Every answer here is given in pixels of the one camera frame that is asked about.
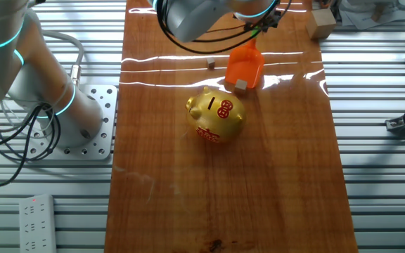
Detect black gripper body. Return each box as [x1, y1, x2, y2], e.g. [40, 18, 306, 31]
[257, 8, 283, 34]

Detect orange green toy shovel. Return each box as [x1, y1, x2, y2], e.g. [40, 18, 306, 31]
[225, 30, 266, 89]

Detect small wooden cube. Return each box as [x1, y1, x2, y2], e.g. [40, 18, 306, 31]
[233, 79, 248, 93]

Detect large wooden block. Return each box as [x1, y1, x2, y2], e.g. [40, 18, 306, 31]
[304, 7, 338, 40]

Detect white paper sheets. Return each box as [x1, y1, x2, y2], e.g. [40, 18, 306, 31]
[337, 0, 405, 31]

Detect golden piggy bank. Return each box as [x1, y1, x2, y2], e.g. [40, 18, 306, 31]
[185, 86, 248, 144]

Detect brown wooden board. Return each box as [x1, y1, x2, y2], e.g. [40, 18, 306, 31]
[103, 0, 360, 253]

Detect white power strip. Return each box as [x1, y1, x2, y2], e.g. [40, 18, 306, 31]
[18, 193, 58, 253]

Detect black camera cable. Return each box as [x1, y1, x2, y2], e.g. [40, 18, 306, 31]
[155, 0, 293, 56]

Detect grey base cable with connector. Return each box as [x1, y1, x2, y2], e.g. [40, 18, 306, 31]
[37, 29, 86, 88]

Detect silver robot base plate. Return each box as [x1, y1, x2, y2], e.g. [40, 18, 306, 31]
[25, 84, 119, 161]

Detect black base cable bundle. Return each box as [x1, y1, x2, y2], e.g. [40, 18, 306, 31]
[0, 103, 63, 187]

